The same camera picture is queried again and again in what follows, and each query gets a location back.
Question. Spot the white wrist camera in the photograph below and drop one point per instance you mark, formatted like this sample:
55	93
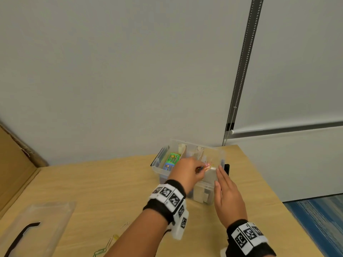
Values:
223	252
179	227

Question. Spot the green pencil sharpener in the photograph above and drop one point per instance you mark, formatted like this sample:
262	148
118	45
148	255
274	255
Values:
172	158

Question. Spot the grey horizontal wall rail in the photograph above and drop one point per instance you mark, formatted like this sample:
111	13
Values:
289	128

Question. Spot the person's left hand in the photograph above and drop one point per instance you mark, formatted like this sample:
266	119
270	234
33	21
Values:
185	173

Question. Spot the person's right hand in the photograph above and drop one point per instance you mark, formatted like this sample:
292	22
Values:
230	200

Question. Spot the person's left forearm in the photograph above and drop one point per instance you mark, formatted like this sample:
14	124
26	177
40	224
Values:
134	238

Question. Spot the black perforated wall strip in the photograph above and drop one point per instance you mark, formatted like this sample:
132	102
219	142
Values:
242	64

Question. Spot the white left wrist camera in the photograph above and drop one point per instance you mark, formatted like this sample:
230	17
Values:
179	227

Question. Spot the wooden table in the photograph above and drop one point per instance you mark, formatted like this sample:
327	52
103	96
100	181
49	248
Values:
93	184

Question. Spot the clear plastic storage box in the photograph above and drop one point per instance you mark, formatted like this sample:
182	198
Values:
166	173

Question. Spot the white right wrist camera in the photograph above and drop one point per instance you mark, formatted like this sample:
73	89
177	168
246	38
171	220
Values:
223	252

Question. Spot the brown cardboard panel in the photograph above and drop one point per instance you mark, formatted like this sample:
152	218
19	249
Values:
13	171

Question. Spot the black left wristband with tags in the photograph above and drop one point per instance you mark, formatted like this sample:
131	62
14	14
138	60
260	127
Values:
160	203

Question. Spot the pile of colourful paper clips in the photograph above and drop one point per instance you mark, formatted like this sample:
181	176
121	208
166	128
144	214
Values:
208	166

